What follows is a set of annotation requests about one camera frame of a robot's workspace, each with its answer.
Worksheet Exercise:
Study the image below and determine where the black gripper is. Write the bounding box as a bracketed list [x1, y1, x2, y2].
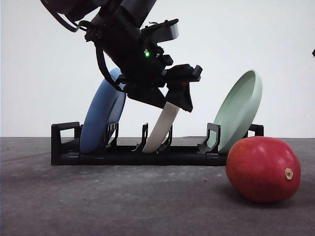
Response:
[85, 7, 203, 112]

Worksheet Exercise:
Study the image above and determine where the white plate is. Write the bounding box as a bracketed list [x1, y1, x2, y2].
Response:
[142, 102, 180, 153]

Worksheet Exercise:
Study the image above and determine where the red pomegranate fruit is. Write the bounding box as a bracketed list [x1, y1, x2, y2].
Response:
[226, 136, 301, 203]

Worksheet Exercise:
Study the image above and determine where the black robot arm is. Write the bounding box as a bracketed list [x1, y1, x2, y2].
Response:
[41, 0, 202, 112]

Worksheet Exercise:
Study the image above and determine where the blue plate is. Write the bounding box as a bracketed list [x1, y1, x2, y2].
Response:
[80, 68, 126, 153]

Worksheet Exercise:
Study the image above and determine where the green plate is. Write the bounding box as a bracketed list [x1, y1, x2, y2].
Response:
[213, 70, 263, 153]

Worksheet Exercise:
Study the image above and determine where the black plastic dish rack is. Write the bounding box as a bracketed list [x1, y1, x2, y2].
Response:
[51, 122, 264, 167]

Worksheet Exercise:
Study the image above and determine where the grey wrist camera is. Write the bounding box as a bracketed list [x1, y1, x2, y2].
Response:
[141, 19, 179, 43]

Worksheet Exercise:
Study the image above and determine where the black cable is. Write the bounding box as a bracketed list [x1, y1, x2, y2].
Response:
[95, 45, 124, 92]

